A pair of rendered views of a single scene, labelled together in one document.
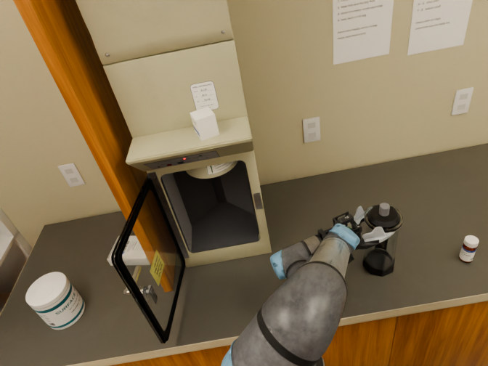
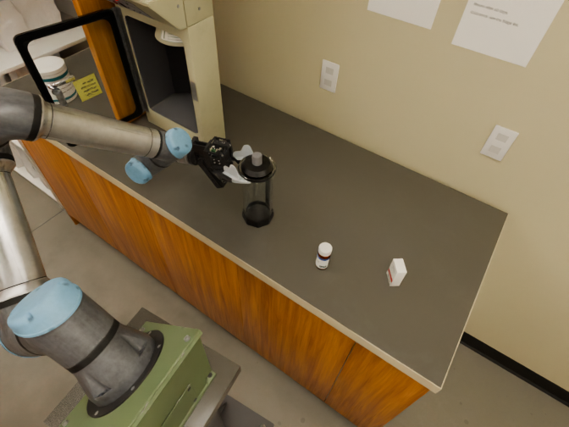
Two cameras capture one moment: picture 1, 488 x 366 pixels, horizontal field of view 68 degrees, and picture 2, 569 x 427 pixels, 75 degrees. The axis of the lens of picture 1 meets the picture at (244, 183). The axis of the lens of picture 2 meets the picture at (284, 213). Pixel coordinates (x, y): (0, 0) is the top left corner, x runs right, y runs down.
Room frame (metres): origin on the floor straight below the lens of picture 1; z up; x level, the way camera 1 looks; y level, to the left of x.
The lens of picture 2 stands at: (0.10, -0.84, 1.90)
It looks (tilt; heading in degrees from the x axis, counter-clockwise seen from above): 51 degrees down; 29
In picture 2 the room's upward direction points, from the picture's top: 4 degrees clockwise
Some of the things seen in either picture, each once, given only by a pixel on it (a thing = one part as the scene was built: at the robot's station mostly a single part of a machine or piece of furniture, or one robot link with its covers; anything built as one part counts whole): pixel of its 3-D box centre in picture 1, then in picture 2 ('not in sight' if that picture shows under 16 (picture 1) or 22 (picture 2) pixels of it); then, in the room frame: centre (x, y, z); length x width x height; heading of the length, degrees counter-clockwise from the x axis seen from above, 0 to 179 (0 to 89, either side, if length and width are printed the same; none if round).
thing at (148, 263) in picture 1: (156, 261); (89, 82); (0.72, 0.30, 1.19); 0.30 x 0.01 x 0.40; 168
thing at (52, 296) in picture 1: (57, 301); not in sight; (0.80, 0.70, 1.02); 0.13 x 0.13 x 0.15
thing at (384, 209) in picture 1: (383, 213); (256, 163); (0.73, -0.39, 1.18); 0.09 x 0.09 x 0.07
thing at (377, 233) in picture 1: (378, 232); (234, 173); (0.68, -0.35, 1.16); 0.09 x 0.03 x 0.06; 78
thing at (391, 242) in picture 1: (380, 240); (257, 191); (0.73, -0.39, 1.06); 0.11 x 0.11 x 0.21
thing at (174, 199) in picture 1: (213, 186); (188, 63); (1.01, 0.11, 1.19); 0.26 x 0.24 x 0.35; 88
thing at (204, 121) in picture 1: (204, 123); not in sight; (0.82, 0.07, 1.54); 0.05 x 0.05 x 0.06; 16
